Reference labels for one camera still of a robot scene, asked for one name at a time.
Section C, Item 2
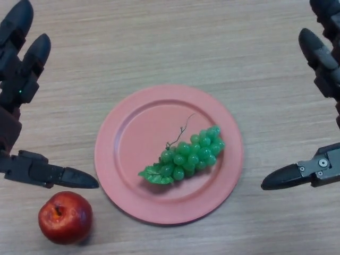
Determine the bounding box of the red apple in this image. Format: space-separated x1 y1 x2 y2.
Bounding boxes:
38 191 94 237

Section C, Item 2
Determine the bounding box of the green grape bunch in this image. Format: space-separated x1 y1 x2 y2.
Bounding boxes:
138 113 226 185

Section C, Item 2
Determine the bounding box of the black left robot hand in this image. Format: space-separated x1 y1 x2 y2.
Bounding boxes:
0 0 99 189

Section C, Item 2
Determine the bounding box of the pink round plate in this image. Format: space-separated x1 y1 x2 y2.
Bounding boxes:
94 84 244 226

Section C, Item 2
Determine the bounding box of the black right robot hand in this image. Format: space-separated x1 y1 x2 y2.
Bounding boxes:
261 0 340 191

